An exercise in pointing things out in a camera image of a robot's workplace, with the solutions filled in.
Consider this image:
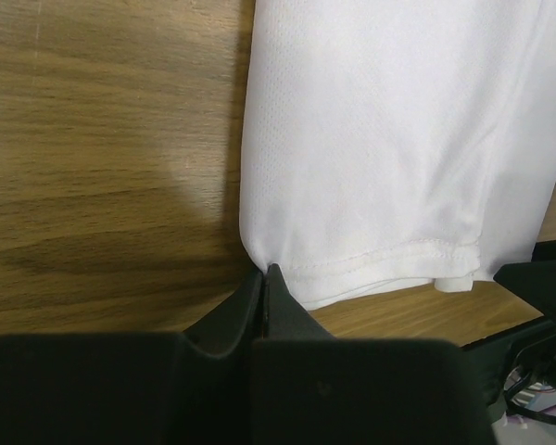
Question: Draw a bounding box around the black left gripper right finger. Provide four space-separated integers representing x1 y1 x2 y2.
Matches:
262 264 335 341

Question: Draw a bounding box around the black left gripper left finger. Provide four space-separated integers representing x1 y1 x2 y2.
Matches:
183 271 263 357

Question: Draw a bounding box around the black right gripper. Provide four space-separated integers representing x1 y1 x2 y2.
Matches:
462 240 556 426

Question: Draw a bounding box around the white t shirt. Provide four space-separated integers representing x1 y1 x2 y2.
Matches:
239 1 556 310

